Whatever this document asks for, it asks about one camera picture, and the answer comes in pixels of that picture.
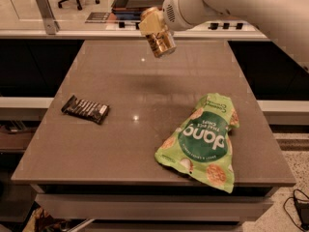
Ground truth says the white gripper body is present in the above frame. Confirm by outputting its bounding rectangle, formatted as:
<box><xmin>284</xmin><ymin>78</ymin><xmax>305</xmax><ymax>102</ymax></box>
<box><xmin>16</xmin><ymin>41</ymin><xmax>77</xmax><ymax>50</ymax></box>
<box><xmin>162</xmin><ymin>0</ymin><xmax>206</xmax><ymax>31</ymax></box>

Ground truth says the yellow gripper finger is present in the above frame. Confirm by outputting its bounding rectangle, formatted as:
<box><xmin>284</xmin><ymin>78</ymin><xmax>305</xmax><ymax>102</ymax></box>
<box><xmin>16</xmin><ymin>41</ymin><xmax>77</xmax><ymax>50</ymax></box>
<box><xmin>139</xmin><ymin>10</ymin><xmax>166</xmax><ymax>36</ymax></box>

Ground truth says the orange soda can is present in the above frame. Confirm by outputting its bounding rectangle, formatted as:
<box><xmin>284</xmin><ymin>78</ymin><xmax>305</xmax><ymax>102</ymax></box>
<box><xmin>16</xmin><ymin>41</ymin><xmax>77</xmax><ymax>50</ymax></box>
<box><xmin>145</xmin><ymin>7</ymin><xmax>176</xmax><ymax>58</ymax></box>

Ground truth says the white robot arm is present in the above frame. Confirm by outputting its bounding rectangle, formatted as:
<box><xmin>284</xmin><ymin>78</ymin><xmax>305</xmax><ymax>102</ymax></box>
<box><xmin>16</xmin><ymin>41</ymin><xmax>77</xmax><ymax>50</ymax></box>
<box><xmin>139</xmin><ymin>0</ymin><xmax>309</xmax><ymax>70</ymax></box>

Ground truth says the black chocolate bar wrapper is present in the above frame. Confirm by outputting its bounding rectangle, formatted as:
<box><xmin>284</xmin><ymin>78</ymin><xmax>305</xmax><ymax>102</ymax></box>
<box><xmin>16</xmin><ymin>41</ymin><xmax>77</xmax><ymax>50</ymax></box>
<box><xmin>61</xmin><ymin>95</ymin><xmax>109</xmax><ymax>125</ymax></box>

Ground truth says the glass barrier panel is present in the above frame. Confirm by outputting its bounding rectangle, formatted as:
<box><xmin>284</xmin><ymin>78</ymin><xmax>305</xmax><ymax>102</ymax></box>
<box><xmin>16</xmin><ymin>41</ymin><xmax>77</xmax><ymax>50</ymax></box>
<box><xmin>0</xmin><ymin>0</ymin><xmax>268</xmax><ymax>32</ymax></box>

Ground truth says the green rice chips bag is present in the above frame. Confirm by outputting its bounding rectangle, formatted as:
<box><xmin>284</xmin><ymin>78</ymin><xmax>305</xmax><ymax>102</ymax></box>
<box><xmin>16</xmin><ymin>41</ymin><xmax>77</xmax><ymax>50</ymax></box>
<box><xmin>154</xmin><ymin>93</ymin><xmax>239</xmax><ymax>193</ymax></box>

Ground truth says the grey metal bracket left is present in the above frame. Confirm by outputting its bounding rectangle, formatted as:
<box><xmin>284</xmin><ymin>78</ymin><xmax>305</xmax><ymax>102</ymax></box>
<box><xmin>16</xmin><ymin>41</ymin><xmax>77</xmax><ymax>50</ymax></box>
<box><xmin>36</xmin><ymin>0</ymin><xmax>60</xmax><ymax>35</ymax></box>

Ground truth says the black power adapter with cable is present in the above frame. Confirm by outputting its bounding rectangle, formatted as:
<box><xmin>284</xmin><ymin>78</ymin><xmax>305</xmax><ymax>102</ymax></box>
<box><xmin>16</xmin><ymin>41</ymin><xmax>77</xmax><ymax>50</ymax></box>
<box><xmin>283</xmin><ymin>188</ymin><xmax>309</xmax><ymax>232</ymax></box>

